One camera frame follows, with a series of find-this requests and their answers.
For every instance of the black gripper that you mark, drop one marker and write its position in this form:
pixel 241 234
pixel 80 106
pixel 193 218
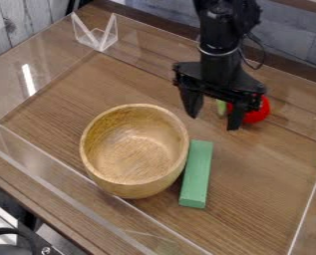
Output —
pixel 218 77

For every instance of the red felt fruit green leaf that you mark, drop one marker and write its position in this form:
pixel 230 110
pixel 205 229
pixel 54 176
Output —
pixel 253 116

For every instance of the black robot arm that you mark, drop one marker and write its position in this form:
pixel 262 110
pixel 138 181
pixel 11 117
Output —
pixel 226 21

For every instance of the wooden bowl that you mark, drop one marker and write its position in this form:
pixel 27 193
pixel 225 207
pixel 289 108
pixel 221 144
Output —
pixel 132 150

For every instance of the green rectangular block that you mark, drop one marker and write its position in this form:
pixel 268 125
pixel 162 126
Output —
pixel 195 175

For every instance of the clear acrylic tray walls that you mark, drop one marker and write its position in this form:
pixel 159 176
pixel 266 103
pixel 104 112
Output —
pixel 56 84

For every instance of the clear acrylic corner bracket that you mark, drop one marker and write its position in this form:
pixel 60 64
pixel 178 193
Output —
pixel 96 38

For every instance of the black metal stand with cable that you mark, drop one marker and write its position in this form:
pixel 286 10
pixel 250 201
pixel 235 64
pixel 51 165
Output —
pixel 20 241

